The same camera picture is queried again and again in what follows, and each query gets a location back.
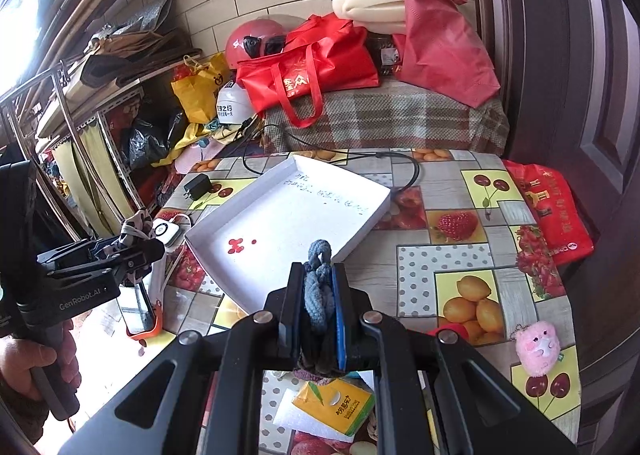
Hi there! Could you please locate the black power adapter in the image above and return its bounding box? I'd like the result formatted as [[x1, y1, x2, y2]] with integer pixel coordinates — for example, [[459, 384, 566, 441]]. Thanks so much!
[[183, 174, 212, 202]]

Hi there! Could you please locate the pink plush keychain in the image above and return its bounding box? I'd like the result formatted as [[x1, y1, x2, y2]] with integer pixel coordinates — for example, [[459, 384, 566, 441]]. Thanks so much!
[[513, 321, 561, 377]]

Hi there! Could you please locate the bright red tote bag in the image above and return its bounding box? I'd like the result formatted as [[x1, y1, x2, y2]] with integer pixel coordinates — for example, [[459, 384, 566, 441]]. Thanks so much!
[[236, 13, 380, 128]]

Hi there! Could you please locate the red helmet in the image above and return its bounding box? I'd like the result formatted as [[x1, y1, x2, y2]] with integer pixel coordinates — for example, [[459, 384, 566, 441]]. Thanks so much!
[[224, 19, 286, 70]]

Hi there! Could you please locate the white shallow cardboard box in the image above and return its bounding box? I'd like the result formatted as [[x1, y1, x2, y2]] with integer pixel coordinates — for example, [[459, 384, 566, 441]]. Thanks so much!
[[186, 156, 390, 314]]

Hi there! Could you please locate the dark wooden door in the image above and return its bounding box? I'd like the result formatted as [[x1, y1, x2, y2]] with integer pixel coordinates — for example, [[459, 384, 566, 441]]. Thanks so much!
[[476, 0, 639, 454]]

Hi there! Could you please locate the red gift bag by door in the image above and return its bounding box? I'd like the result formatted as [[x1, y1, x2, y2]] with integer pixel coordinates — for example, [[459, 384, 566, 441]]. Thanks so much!
[[503, 160, 594, 265]]

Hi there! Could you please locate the white power bank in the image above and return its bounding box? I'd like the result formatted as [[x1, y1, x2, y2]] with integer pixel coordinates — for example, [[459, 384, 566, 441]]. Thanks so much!
[[152, 219, 181, 247]]

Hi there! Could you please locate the person's left hand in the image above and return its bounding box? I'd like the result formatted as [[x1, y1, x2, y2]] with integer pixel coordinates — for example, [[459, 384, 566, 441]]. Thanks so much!
[[1, 319, 81, 401]]

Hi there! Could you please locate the plaid blanket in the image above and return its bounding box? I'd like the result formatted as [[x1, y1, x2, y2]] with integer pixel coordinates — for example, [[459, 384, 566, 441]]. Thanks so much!
[[260, 77, 509, 155]]

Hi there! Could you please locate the blue knotted rope toy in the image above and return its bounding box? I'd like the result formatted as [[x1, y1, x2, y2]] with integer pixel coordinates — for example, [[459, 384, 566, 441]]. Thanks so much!
[[304, 239, 335, 333]]

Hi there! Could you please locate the fruit pattern tablecloth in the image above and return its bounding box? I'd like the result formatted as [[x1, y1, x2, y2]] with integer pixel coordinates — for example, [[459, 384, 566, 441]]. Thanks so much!
[[157, 149, 582, 454]]

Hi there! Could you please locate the dull red fabric bag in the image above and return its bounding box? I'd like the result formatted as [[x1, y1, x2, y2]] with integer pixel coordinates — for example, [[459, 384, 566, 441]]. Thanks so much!
[[393, 0, 500, 108]]

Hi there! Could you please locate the metal storage shelf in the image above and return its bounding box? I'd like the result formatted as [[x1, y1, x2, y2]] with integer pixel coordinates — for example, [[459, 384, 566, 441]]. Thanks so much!
[[0, 49, 202, 241]]

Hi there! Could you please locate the phone with orange case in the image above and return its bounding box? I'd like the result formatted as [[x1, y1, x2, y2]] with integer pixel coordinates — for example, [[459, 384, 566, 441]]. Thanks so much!
[[116, 282, 163, 341]]

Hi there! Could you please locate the black white patterned cloth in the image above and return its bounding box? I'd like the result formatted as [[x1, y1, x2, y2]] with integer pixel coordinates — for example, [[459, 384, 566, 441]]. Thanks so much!
[[118, 209, 154, 247]]

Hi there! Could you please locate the black plastic bag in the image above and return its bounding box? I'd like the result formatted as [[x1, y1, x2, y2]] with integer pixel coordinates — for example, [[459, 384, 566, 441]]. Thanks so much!
[[120, 118, 169, 170]]

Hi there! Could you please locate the yellow plastic bag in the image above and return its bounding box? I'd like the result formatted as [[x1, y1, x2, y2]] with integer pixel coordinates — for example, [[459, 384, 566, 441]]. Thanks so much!
[[170, 52, 231, 125]]

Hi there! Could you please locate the white helmet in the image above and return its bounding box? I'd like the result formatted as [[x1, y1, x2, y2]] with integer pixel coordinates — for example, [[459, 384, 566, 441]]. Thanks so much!
[[216, 80, 255, 125]]

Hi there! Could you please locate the black cable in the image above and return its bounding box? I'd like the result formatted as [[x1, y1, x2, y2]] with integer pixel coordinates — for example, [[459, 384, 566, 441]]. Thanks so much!
[[241, 118, 422, 196]]

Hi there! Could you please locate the yellow tissue pack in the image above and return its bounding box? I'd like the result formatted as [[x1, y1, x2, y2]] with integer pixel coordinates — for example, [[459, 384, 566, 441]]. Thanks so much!
[[293, 379, 375, 437]]

